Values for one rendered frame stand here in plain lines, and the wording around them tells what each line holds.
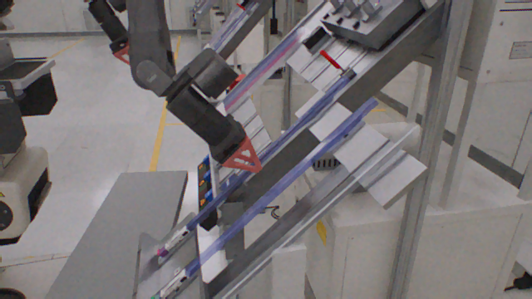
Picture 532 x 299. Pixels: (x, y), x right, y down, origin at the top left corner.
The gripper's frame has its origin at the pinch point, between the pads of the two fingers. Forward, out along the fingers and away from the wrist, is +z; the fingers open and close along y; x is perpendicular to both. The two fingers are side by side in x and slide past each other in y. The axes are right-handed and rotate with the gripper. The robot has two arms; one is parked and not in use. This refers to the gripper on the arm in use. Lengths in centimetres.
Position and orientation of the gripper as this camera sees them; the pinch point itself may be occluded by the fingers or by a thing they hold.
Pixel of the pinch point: (254, 163)
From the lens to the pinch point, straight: 69.2
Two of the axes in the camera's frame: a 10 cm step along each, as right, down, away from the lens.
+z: 6.5, 6.0, 4.7
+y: -2.5, -4.2, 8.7
